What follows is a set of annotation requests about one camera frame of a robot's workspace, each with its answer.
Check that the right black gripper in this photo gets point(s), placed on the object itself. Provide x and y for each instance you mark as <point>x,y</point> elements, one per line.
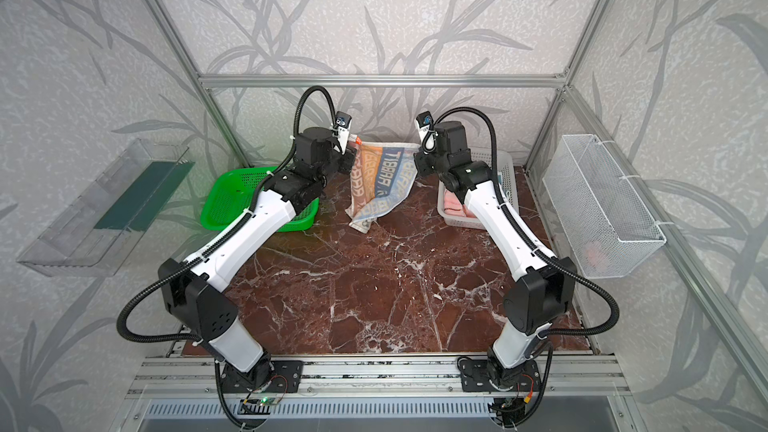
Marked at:
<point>421,164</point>

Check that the white wire mesh basket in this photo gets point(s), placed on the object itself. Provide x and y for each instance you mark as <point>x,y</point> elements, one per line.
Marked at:
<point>596,202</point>

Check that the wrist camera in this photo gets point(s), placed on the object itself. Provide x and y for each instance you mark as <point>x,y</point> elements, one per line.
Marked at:
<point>341,128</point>
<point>425,125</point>

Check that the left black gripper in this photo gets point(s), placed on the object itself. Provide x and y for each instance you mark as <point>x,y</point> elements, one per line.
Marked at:
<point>347,162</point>

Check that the white plastic basket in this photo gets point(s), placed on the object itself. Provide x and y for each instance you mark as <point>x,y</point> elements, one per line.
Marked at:
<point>506,176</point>

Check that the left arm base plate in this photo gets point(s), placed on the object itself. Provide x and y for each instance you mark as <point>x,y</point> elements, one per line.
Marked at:
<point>277,376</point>

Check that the cream lettered towel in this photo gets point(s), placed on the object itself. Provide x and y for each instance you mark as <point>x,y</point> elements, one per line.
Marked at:
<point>381,178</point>

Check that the pink object in wire basket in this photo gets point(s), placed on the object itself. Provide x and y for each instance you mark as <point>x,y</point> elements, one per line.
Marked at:
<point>597,257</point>

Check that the pink towel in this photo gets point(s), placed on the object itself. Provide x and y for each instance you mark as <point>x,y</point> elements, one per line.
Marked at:
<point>453,207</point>

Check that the aluminium front rail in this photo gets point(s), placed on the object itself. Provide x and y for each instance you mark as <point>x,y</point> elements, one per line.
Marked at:
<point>377,376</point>

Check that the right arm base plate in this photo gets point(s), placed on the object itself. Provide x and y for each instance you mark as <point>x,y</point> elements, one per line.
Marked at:
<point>488,375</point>

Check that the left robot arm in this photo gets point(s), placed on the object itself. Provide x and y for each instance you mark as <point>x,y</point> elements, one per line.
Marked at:
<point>197,298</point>

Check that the green plastic basket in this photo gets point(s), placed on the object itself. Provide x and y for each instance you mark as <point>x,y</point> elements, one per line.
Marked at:
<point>233,191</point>

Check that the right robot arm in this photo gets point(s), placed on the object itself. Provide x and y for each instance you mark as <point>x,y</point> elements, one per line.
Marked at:
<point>541,293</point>

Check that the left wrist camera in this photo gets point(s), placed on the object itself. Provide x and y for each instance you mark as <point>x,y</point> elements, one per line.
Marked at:
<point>341,128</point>

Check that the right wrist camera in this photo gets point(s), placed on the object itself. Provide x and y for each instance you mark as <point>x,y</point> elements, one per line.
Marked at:
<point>425,125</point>

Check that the clear acrylic wall shelf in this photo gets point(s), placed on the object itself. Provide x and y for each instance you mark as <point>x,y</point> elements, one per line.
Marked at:
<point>96,233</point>

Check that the aluminium cage frame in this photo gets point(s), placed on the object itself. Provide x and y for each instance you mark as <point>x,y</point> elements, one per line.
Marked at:
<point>743,345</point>

